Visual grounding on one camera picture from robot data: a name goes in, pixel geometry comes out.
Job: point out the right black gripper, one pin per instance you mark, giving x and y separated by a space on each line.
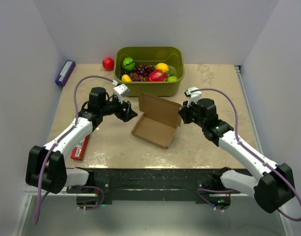
185 110

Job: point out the purple grape bunch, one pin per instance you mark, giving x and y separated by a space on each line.
141 73

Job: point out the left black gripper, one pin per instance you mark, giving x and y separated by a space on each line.
127 114

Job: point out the green striped ball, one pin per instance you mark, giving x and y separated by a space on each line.
128 64

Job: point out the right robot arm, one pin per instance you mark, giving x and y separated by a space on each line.
269 183

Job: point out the small yellow fruit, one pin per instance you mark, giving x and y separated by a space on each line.
126 78

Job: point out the brown cardboard box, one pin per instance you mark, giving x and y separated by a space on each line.
159 121

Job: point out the yellow lemon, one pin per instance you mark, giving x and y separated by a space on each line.
162 66

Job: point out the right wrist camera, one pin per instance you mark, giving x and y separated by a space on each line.
194 95

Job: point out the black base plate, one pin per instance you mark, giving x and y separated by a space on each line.
152 184

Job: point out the green lime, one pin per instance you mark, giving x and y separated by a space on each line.
172 78

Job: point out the purple flat box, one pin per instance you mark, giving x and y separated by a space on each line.
65 73

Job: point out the red flat box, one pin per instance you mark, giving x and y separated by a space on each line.
78 152

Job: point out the red dragon fruit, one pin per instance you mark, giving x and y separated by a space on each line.
157 76

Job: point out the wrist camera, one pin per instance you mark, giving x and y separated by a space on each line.
194 95
121 91

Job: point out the red apple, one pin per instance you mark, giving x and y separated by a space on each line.
108 63

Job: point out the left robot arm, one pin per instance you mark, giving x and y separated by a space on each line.
46 164

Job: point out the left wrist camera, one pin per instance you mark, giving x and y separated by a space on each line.
121 91

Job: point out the green plastic bin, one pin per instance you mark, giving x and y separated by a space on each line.
152 55

